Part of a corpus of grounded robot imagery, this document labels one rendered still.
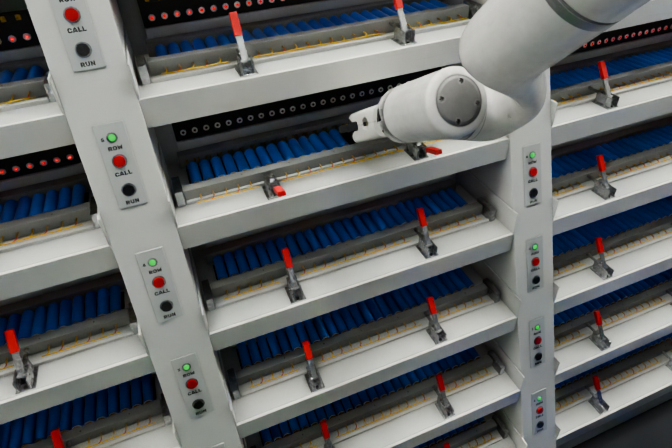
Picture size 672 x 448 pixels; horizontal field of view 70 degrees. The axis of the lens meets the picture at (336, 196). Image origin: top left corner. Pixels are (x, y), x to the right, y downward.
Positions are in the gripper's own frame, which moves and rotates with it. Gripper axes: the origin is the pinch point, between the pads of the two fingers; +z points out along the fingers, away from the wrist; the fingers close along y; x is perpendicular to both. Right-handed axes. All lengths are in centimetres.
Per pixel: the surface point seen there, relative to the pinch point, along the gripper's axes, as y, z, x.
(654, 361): 74, 16, -81
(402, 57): 5.4, -9.1, 9.0
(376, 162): -0.6, -2.8, -7.0
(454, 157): 13.3, -5.3, -9.5
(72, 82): -42.8, -10.4, 14.1
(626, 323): 61, 10, -64
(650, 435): 63, 11, -96
